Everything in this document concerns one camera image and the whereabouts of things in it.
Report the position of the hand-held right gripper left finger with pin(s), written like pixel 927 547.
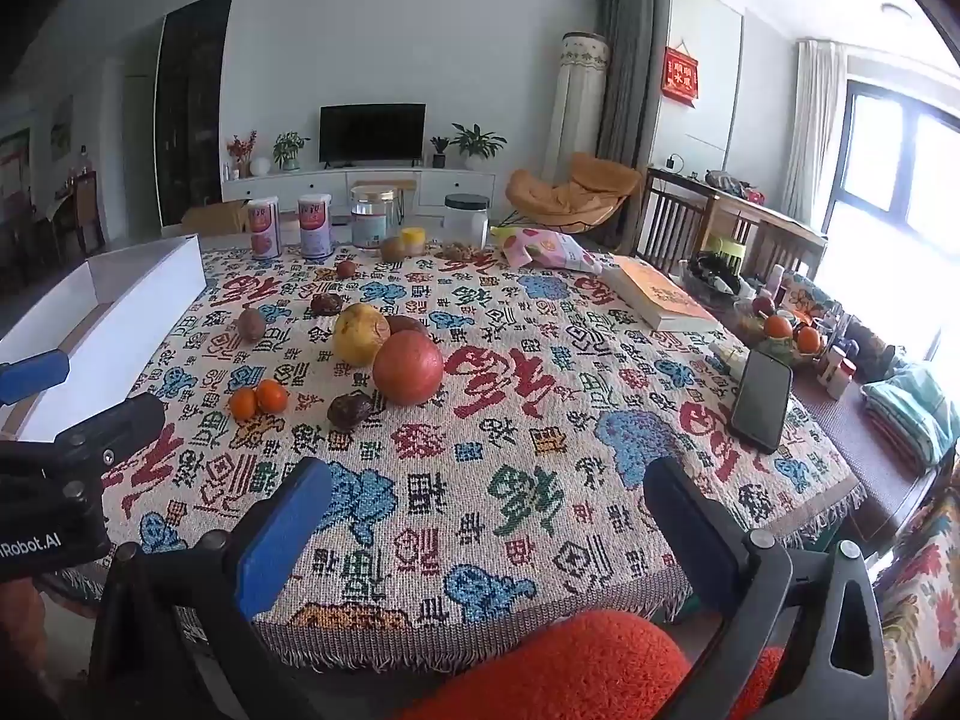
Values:
pixel 281 532

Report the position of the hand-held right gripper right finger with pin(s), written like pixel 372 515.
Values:
pixel 690 532

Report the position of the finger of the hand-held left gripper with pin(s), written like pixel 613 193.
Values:
pixel 112 427
pixel 34 377

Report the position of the white rectangular box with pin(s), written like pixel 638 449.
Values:
pixel 112 315

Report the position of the small mandarin orange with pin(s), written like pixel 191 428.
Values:
pixel 241 403
pixel 271 395

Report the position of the large red apple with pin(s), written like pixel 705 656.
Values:
pixel 409 367

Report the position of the person's left forearm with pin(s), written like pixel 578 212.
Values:
pixel 26 652

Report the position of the dark wrinkled passion fruit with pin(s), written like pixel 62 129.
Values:
pixel 349 411
pixel 409 324
pixel 327 304

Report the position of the black smartphone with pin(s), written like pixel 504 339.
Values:
pixel 761 401

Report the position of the reddish brown oval fruit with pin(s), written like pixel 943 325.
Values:
pixel 251 322

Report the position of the orange fuzzy clothing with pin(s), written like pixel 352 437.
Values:
pixel 585 675

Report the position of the printed woven tablecloth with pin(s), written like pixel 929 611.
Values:
pixel 525 465

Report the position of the fruit bowl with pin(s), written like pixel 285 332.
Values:
pixel 780 351

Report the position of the large yellow apple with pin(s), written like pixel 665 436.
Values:
pixel 360 334

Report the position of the orange in bowl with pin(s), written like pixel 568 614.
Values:
pixel 778 326
pixel 808 339

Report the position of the cardboard box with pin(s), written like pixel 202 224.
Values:
pixel 217 217

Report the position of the small red apple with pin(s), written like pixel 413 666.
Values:
pixel 763 305

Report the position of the orange cover book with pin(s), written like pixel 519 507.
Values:
pixel 660 292

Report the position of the floral cushion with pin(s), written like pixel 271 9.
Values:
pixel 926 615

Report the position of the pink purple tin can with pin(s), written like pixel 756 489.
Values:
pixel 315 227
pixel 265 229

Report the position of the folded towels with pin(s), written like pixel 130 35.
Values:
pixel 911 412

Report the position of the small brown round fruit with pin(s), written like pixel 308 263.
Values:
pixel 345 268

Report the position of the dark wooden chair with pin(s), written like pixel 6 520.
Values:
pixel 671 217
pixel 784 247

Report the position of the white round lamp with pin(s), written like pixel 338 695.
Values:
pixel 259 166

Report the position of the brown kiwi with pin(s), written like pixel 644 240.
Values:
pixel 391 248

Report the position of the red flower vase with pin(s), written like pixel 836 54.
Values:
pixel 241 150

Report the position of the dark display cabinet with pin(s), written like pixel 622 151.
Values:
pixel 191 105

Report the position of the pink snack bag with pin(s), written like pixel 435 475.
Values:
pixel 547 249

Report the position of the small yellow lid jar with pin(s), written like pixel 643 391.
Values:
pixel 413 240

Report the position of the clear glass jar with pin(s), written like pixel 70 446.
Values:
pixel 373 221

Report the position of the bushy white pot plant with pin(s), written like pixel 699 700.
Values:
pixel 289 150

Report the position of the wooden side table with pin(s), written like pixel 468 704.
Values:
pixel 750 206

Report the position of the pile of nuts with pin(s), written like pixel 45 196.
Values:
pixel 457 251

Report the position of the black lid plastic jar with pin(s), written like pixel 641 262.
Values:
pixel 466 223

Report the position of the orange lounge chair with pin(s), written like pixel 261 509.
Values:
pixel 574 191

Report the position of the black television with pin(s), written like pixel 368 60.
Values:
pixel 373 133

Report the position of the small dark pot plant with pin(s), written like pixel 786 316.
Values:
pixel 439 152

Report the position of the white curtain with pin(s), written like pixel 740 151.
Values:
pixel 814 127

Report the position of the large leafy potted plant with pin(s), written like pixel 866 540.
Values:
pixel 476 142

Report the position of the covered standing air conditioner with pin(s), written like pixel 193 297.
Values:
pixel 574 105

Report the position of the grey curtain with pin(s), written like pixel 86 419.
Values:
pixel 626 67

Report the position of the red wall hanging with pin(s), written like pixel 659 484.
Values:
pixel 680 75

